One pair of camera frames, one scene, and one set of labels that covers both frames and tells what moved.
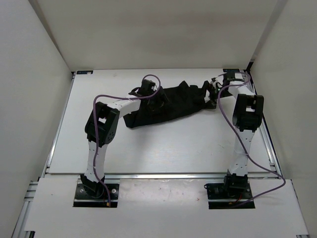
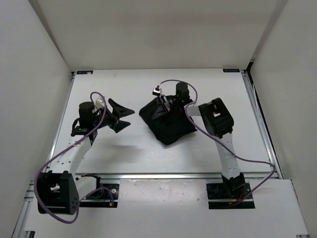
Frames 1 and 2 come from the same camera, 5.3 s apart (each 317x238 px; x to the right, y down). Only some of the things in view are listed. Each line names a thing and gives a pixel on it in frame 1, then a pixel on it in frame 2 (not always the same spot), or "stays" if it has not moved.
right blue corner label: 231,70 stays
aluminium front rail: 84,175 stays
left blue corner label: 84,72 stays
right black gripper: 208,87 to 167,104
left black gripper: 161,101 to 120,112
